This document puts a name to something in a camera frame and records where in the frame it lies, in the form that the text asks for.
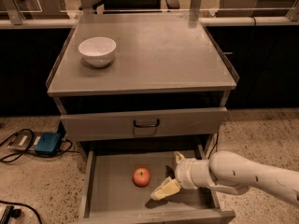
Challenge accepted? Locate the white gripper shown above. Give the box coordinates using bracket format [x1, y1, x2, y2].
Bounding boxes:
[150, 151, 215, 201]

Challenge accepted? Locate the red apple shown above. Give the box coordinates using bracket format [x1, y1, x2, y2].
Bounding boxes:
[133, 167, 151, 188]

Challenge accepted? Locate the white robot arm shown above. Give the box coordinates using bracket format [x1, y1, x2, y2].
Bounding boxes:
[150, 151, 299, 207]

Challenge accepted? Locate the closed grey upper drawer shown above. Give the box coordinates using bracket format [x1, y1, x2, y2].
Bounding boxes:
[61, 107, 227, 141]

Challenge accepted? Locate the open grey middle drawer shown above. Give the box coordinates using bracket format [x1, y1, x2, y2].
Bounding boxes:
[78, 141, 235, 224]

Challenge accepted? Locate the grey drawer cabinet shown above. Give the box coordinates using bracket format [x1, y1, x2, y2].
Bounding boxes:
[45, 10, 240, 224]

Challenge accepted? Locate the blue electronic box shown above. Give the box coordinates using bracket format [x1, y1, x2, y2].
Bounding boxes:
[34, 133, 61, 156]

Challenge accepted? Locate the white ceramic bowl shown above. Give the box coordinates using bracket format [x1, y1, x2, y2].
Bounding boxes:
[78, 37, 117, 67]

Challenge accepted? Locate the silver flat device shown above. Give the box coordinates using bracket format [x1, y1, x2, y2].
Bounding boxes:
[7, 132, 41, 151]

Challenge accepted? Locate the black power adapter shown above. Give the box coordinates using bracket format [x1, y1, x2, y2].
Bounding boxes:
[0, 205, 21, 224]

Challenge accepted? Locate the black cable beside cabinet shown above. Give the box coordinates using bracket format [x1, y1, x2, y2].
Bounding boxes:
[206, 132, 221, 161]

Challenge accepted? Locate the black drawer handle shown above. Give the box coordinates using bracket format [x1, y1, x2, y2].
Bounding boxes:
[134, 119, 160, 129]

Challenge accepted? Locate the black cable at corner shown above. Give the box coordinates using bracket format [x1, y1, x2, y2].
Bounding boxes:
[0, 200, 44, 224]

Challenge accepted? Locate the black floor cable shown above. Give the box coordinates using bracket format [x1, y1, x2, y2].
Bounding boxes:
[0, 128, 81, 164]

